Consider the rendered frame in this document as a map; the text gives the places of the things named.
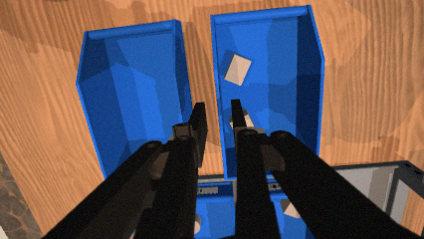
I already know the blue bin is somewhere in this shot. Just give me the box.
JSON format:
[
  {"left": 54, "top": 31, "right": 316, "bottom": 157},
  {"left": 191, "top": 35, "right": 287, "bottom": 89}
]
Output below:
[
  {"left": 268, "top": 178, "right": 316, "bottom": 239},
  {"left": 76, "top": 21, "right": 193, "bottom": 179},
  {"left": 211, "top": 6, "right": 325, "bottom": 180},
  {"left": 194, "top": 181, "right": 235, "bottom": 239}
]

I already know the beige short cylinder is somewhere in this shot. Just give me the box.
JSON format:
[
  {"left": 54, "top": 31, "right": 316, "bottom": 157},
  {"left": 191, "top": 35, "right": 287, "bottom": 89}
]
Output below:
[{"left": 194, "top": 214, "right": 201, "bottom": 234}]

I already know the grey metal shelf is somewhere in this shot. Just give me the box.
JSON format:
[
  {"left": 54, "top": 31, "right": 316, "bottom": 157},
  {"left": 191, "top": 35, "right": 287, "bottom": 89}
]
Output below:
[{"left": 198, "top": 160, "right": 424, "bottom": 224}]

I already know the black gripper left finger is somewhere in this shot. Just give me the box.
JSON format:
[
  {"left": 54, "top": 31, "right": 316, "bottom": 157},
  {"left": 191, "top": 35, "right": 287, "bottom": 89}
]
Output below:
[{"left": 41, "top": 102, "right": 208, "bottom": 239}]

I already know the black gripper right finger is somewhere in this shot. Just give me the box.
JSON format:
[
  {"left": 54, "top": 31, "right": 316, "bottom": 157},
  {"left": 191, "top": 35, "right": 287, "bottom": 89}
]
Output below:
[{"left": 231, "top": 99, "right": 424, "bottom": 239}]

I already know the brown block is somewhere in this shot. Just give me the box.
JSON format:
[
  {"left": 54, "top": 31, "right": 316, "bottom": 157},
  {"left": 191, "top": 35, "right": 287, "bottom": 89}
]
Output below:
[{"left": 229, "top": 109, "right": 254, "bottom": 128}]

